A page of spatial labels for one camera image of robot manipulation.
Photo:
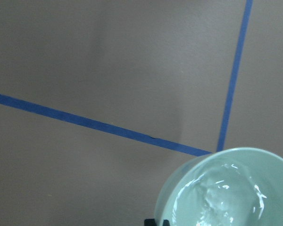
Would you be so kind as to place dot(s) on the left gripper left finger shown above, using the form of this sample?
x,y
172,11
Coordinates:
x,y
149,222

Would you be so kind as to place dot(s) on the mint green bowl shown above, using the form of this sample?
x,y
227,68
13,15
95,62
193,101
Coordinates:
x,y
235,187

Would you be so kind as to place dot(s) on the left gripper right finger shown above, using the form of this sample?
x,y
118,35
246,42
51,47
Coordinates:
x,y
166,223

